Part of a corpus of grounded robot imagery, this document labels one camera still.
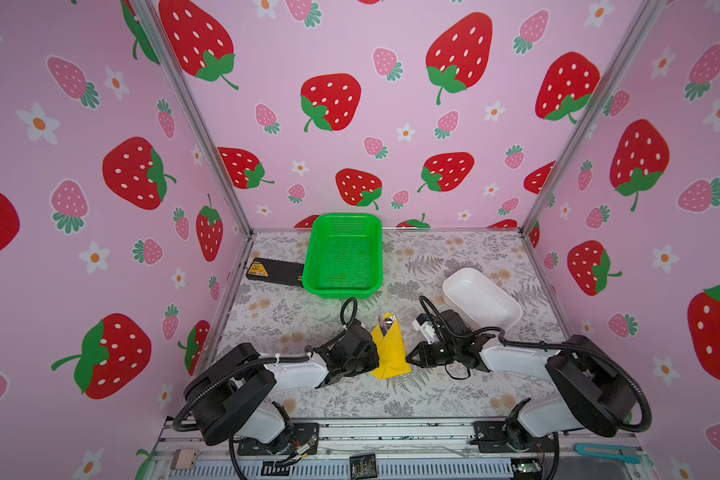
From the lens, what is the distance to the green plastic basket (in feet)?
3.46

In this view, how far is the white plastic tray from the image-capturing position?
948mm

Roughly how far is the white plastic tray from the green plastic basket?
257 millimetres
